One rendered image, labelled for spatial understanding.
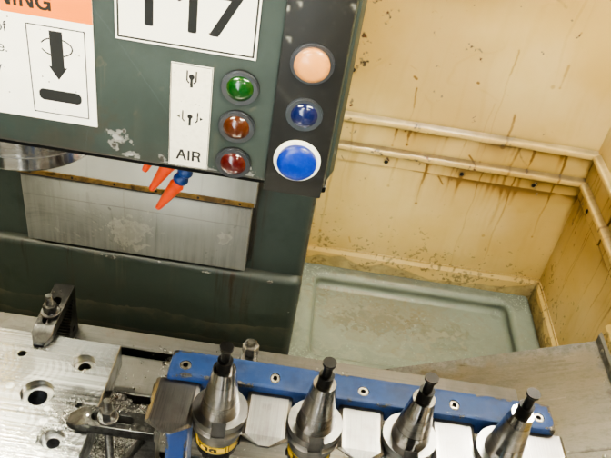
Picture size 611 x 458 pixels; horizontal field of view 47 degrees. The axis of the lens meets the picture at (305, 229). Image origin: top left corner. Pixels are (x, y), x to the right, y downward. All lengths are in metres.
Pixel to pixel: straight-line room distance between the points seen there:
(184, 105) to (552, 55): 1.24
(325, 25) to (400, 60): 1.15
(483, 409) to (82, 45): 0.62
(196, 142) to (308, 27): 0.13
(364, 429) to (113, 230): 0.80
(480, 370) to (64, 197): 0.95
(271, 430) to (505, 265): 1.27
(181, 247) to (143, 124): 0.93
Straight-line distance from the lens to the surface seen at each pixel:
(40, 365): 1.20
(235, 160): 0.54
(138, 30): 0.51
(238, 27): 0.50
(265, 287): 1.53
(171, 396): 0.86
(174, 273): 1.54
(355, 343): 1.82
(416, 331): 1.90
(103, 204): 1.45
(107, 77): 0.54
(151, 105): 0.54
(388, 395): 0.88
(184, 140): 0.55
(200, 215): 1.41
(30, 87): 0.56
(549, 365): 1.63
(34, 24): 0.54
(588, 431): 1.52
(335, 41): 0.49
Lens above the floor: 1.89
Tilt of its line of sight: 38 degrees down
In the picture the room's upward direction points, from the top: 10 degrees clockwise
